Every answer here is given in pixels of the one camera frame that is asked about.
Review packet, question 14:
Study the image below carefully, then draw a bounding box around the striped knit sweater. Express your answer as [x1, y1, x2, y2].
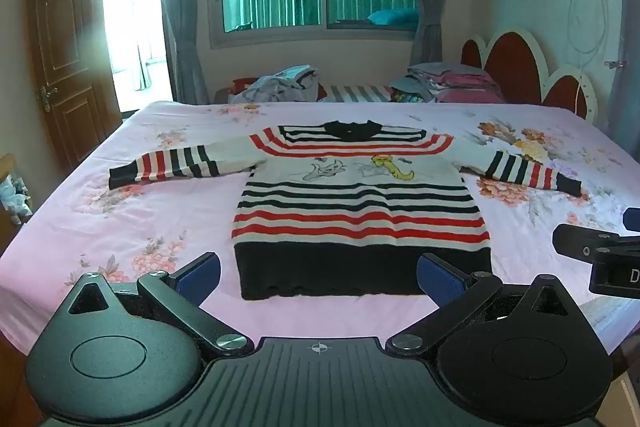
[108, 119, 583, 301]

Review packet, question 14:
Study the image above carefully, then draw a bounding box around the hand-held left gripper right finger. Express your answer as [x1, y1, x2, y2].
[386, 252, 577, 362]

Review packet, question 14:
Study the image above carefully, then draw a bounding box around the teal pillow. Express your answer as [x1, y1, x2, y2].
[367, 8, 418, 26]

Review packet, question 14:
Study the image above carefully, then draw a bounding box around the bed with pink floral sheet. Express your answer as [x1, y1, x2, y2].
[0, 99, 640, 353]

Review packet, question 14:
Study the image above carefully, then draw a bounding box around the red scalloped headboard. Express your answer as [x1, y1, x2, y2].
[460, 26, 598, 124]

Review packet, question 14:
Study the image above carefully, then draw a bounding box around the striped cushion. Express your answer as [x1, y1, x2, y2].
[320, 84, 393, 104]

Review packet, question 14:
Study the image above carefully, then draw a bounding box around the brown wooden door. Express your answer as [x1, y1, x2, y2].
[24, 0, 123, 170]

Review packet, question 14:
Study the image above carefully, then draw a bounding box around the pile of grey clothes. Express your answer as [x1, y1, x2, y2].
[229, 65, 322, 104]

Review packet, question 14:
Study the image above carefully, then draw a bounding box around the stack of folded clothes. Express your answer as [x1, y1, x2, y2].
[387, 62, 506, 104]

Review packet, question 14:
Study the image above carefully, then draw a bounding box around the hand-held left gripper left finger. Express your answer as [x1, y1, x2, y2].
[67, 251, 253, 362]

